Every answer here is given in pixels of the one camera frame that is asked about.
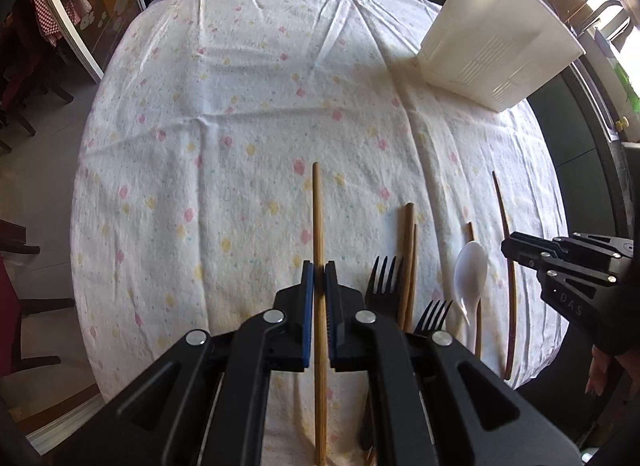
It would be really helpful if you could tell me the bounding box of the dark wooden chopstick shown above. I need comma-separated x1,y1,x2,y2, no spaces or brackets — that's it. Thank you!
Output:
491,171,518,380

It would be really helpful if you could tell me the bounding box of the person's right hand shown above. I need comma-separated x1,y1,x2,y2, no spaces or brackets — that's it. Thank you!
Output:
585,345,620,397

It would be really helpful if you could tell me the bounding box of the black plastic fork left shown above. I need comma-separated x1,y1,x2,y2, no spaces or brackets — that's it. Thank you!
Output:
364,256,404,321

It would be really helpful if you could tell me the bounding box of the black plastic fork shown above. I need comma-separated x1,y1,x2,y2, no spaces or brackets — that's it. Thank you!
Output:
364,256,404,321
413,300,454,336

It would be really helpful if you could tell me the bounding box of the black plastic fork right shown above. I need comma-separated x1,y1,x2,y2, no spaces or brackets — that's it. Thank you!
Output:
413,300,454,336

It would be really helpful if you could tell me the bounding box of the wooden chopstick middle pair thick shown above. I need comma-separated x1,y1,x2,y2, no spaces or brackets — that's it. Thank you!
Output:
398,203,414,329

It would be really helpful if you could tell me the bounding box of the wooden chopstick middle pair thin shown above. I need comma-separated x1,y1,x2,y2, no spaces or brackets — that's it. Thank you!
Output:
404,223,418,331

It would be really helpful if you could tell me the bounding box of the white plastic spoon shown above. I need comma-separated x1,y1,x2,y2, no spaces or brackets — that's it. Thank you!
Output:
454,241,488,333

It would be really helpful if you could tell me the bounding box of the floral white tablecloth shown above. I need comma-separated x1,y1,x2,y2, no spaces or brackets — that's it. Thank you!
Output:
56,0,580,465

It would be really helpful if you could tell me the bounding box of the tall steel faucet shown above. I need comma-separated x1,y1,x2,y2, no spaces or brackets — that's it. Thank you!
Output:
575,0,634,51

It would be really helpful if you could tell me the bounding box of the white plastic utensil holder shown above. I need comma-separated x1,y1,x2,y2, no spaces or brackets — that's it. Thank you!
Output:
418,0,585,112

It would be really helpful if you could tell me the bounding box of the dark wooden chair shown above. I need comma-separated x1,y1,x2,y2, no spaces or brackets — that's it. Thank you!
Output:
0,217,76,382

